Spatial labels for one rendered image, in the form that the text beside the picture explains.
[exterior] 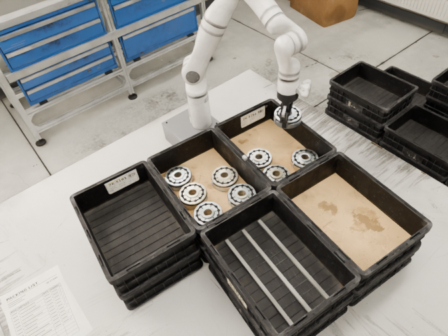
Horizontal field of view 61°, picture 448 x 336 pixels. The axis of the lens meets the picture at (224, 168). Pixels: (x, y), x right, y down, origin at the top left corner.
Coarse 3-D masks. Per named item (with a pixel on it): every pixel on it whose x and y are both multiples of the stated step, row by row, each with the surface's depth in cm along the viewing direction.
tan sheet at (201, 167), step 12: (204, 156) 155; (216, 156) 154; (192, 168) 151; (204, 168) 150; (216, 168) 150; (204, 180) 146; (240, 180) 144; (216, 192) 141; (228, 204) 137; (192, 216) 135
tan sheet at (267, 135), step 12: (252, 132) 162; (264, 132) 161; (276, 132) 161; (240, 144) 158; (252, 144) 157; (264, 144) 157; (276, 144) 156; (288, 144) 155; (300, 144) 155; (276, 156) 151; (288, 156) 151; (288, 168) 147
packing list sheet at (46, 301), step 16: (48, 272) 139; (16, 288) 135; (32, 288) 135; (48, 288) 134; (64, 288) 134; (16, 304) 131; (32, 304) 131; (48, 304) 130; (64, 304) 130; (16, 320) 127; (32, 320) 127; (48, 320) 127; (64, 320) 126; (80, 320) 126
